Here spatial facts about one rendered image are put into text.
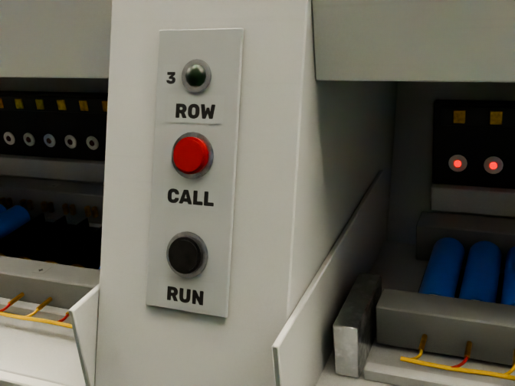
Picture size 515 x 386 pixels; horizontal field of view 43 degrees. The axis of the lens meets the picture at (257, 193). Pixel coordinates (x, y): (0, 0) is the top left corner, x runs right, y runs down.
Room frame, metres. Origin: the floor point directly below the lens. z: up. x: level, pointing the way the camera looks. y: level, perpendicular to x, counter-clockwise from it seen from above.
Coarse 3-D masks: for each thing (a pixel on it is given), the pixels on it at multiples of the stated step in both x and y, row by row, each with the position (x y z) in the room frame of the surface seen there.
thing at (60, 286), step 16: (0, 256) 0.40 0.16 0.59; (0, 272) 0.38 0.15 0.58; (16, 272) 0.38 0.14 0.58; (32, 272) 0.38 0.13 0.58; (48, 272) 0.37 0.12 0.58; (64, 272) 0.37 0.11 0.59; (80, 272) 0.37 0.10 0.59; (96, 272) 0.37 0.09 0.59; (0, 288) 0.38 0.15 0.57; (16, 288) 0.38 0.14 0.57; (32, 288) 0.37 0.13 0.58; (48, 288) 0.37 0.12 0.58; (64, 288) 0.36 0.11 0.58; (80, 288) 0.36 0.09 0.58; (48, 304) 0.37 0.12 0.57; (64, 304) 0.37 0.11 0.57; (32, 320) 0.36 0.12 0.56; (48, 320) 0.35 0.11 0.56
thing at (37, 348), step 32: (0, 160) 0.54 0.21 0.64; (32, 160) 0.52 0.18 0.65; (64, 160) 0.51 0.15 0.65; (96, 224) 0.49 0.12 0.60; (96, 288) 0.30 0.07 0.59; (0, 320) 0.37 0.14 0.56; (96, 320) 0.30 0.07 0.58; (0, 352) 0.34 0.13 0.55; (32, 352) 0.34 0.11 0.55; (64, 352) 0.34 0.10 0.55; (96, 352) 0.30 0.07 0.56; (0, 384) 0.32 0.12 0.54; (32, 384) 0.32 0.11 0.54; (64, 384) 0.31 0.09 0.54
